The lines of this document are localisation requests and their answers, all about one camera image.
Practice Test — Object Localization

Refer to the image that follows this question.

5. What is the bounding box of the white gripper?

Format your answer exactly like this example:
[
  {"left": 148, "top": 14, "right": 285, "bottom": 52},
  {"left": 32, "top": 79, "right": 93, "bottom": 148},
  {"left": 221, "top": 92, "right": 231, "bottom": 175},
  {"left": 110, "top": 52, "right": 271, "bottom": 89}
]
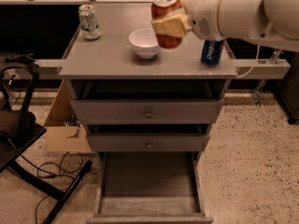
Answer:
[{"left": 151, "top": 0, "right": 224, "bottom": 41}]

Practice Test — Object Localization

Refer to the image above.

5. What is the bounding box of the red coke can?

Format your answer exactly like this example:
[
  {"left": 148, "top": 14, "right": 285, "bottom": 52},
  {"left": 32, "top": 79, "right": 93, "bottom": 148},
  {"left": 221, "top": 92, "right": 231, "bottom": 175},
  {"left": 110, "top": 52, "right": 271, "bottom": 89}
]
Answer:
[{"left": 151, "top": 0, "right": 182, "bottom": 49}]

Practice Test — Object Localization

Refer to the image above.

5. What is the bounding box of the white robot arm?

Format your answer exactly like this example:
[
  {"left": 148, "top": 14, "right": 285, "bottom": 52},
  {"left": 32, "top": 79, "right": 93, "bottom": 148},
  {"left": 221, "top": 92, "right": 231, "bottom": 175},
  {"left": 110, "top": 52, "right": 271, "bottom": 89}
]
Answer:
[{"left": 151, "top": 0, "right": 299, "bottom": 52}]

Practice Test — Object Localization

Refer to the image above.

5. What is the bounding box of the blue pepsi can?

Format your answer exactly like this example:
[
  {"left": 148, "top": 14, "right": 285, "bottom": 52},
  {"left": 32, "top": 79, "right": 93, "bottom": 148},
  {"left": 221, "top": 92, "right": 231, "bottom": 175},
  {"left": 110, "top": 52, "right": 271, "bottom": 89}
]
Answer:
[{"left": 201, "top": 40, "right": 224, "bottom": 67}]

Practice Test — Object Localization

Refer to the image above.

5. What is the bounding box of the silver green soda can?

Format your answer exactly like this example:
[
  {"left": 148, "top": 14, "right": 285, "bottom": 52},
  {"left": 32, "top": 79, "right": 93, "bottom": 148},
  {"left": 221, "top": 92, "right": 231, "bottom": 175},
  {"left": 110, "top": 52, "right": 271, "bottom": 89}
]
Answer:
[{"left": 78, "top": 5, "right": 100, "bottom": 40}]

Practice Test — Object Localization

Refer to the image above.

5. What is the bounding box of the grey drawer cabinet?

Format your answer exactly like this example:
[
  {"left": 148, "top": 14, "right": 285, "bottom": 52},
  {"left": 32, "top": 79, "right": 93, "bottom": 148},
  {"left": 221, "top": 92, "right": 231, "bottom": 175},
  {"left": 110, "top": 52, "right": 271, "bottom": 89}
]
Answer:
[{"left": 58, "top": 1, "right": 239, "bottom": 224}]

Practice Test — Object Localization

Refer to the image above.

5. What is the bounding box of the grey top drawer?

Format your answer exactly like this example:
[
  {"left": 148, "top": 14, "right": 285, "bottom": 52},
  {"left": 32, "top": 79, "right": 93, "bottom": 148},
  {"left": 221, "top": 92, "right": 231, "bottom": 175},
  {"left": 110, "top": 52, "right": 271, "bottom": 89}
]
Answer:
[{"left": 70, "top": 99, "right": 223, "bottom": 125}]

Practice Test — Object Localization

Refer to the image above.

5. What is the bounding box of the grey middle drawer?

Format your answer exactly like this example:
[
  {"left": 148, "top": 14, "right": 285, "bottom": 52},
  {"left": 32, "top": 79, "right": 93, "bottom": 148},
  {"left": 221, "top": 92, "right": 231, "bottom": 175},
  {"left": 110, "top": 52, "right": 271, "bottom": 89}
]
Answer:
[{"left": 88, "top": 133, "right": 209, "bottom": 152}]

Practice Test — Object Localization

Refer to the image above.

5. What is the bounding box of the grey open bottom drawer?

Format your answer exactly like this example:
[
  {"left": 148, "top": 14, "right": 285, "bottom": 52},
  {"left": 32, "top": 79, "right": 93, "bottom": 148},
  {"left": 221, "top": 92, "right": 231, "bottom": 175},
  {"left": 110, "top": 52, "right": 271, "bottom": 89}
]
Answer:
[{"left": 86, "top": 152, "right": 213, "bottom": 224}]

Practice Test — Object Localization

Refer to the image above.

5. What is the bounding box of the white bowl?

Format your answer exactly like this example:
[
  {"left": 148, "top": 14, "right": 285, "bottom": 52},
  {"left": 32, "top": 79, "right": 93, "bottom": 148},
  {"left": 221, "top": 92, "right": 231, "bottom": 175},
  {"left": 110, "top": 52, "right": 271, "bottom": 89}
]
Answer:
[{"left": 128, "top": 29, "right": 161, "bottom": 60}]

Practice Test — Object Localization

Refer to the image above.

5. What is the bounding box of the cardboard box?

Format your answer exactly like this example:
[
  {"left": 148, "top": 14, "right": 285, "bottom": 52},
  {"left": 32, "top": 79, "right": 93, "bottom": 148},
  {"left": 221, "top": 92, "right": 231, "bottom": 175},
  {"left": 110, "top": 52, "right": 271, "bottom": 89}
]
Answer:
[{"left": 44, "top": 80, "right": 92, "bottom": 153}]

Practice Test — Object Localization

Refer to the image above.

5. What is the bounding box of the black chair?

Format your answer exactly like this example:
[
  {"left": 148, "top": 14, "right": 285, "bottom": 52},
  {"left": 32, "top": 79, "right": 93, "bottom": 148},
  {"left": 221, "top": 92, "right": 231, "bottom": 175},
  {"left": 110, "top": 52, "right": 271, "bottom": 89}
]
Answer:
[{"left": 0, "top": 55, "right": 93, "bottom": 224}]

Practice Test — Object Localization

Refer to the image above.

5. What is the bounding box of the white hanging cable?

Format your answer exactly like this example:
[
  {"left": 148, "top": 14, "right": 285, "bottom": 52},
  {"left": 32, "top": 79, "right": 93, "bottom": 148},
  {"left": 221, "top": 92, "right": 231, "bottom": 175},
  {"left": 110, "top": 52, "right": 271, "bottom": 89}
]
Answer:
[{"left": 236, "top": 44, "right": 262, "bottom": 79}]

